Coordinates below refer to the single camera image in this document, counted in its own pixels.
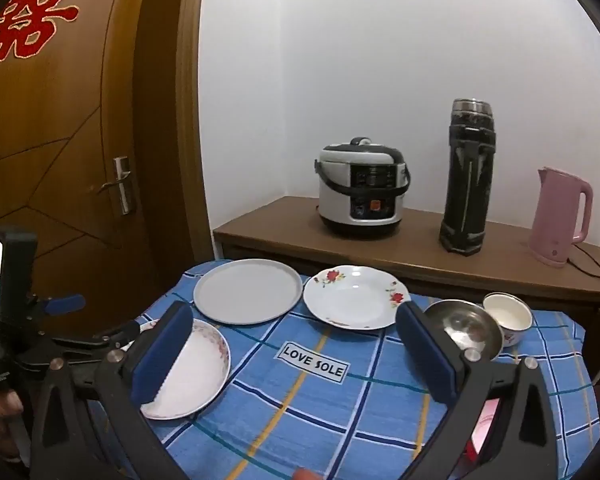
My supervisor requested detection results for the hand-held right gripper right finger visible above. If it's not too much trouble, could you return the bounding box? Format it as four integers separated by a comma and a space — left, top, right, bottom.
396, 301, 600, 480

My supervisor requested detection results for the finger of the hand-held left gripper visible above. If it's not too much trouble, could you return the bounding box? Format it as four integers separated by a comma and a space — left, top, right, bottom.
55, 321, 141, 361
27, 294, 86, 318

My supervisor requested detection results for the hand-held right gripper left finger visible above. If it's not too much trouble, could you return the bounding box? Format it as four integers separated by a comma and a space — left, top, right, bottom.
30, 301, 196, 480

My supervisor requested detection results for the white plate with red rim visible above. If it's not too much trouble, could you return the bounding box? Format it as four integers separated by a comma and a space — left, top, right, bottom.
130, 317, 231, 420

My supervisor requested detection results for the stainless steel bowl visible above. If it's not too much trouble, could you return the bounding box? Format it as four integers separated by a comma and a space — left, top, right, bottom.
424, 299, 504, 361

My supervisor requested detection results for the white plate with red flowers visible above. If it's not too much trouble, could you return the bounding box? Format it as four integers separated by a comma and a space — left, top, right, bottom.
302, 265, 412, 331

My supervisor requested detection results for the white enamel bowl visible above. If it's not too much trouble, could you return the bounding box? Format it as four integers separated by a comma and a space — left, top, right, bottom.
482, 292, 534, 347

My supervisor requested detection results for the plain grey plate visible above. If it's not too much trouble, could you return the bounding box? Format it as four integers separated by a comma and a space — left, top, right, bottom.
193, 258, 303, 326

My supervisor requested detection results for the red pink object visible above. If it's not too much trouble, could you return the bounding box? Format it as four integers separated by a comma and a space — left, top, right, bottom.
462, 399, 503, 463

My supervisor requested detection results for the blue plaid cloth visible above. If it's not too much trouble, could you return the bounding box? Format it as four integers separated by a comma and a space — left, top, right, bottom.
85, 260, 600, 480

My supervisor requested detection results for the wooden door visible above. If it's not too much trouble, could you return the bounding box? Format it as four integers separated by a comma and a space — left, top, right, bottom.
0, 0, 151, 356

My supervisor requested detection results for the brown wooden cabinet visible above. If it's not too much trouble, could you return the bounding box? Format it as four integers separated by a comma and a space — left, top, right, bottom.
212, 195, 600, 386

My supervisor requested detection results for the tall black thermos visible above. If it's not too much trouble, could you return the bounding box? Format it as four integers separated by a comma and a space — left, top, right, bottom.
439, 98, 495, 256

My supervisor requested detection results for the white black rice cooker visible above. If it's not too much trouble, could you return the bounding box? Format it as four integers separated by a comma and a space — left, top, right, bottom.
314, 136, 412, 235

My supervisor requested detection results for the pink electric kettle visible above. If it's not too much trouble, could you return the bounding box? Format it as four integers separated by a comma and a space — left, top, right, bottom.
530, 166, 594, 267

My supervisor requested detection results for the red paper door decoration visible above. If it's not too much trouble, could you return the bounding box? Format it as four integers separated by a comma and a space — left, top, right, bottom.
0, 0, 79, 68

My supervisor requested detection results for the metal door handle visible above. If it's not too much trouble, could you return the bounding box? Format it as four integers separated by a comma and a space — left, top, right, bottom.
97, 156, 133, 216

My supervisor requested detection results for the black kettle cable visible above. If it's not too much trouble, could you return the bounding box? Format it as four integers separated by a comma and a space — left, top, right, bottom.
565, 242, 600, 279

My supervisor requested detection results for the wooden door frame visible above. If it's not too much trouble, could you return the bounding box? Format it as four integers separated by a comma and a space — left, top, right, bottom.
130, 0, 216, 281

